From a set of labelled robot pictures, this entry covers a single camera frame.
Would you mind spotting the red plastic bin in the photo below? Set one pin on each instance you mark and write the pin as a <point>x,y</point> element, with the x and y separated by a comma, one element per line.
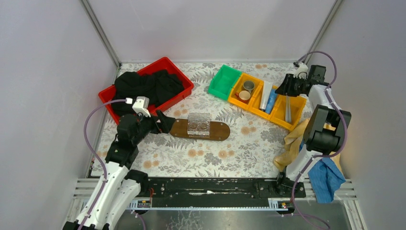
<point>107,94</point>

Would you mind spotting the yellow cloth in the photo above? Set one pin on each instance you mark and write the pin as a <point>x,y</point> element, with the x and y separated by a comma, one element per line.
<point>291,148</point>

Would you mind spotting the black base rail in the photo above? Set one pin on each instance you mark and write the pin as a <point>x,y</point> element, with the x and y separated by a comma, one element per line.
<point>213,193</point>

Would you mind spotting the oval wooden tray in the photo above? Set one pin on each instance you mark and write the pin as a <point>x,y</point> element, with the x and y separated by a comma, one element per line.
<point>218,131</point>

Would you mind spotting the white toothpaste tube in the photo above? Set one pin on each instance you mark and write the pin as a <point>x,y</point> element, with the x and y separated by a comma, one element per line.
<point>267,87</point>

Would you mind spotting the orange ceramic cup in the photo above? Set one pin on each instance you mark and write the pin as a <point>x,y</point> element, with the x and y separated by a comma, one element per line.
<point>243,96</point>

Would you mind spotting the blue cloth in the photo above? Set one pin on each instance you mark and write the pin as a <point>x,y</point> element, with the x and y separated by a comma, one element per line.
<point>326,178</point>

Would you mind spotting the black cloth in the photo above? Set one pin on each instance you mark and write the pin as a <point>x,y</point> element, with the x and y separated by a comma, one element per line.
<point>159,86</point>

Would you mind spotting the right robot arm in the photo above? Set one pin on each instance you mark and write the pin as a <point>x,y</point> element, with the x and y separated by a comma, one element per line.
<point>326,131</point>

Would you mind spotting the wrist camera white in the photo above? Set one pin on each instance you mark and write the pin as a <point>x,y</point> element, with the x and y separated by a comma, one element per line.
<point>301,70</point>
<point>139,105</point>

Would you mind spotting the left aluminium frame post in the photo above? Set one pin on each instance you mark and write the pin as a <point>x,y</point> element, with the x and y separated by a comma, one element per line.
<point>100,31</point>

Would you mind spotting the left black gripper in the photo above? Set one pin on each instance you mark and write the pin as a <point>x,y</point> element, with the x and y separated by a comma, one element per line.
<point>158,122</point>

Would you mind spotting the aluminium frame post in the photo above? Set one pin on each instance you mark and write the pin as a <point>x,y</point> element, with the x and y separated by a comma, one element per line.
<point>329,18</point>
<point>100,31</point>

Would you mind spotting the yellow bin with toothbrushes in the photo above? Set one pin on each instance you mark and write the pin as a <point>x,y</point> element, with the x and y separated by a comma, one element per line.
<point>297,106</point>

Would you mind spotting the blue toothpaste tube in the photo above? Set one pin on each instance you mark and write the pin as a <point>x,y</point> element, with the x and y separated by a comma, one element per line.
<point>271,101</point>

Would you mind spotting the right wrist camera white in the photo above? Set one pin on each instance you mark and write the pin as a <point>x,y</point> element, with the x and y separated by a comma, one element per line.
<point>301,70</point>

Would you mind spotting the green plastic bin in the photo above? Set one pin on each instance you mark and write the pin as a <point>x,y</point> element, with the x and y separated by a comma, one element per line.
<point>223,82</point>

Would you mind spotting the right aluminium frame post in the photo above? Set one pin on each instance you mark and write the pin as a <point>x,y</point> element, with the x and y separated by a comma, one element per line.
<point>329,18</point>

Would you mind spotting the yellow bin with cups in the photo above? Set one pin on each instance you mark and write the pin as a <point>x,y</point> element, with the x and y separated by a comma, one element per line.
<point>239,87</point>

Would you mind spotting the yellow bin with toothpaste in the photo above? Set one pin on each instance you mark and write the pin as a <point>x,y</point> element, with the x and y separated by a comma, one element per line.
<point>253,105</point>

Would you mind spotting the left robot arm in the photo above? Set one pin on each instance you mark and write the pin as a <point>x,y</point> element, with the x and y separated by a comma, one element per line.
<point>119,183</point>

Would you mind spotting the grey metal cup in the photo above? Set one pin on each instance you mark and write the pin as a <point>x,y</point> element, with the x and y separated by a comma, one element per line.
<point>249,86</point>

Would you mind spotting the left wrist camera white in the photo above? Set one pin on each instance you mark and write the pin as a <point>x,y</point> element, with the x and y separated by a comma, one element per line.
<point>139,105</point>

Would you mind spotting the packaged toothbrush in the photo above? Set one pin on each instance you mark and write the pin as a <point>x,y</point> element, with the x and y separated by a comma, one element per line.
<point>288,116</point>

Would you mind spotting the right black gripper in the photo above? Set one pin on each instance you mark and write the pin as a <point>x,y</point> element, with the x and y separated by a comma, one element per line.
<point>285,87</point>

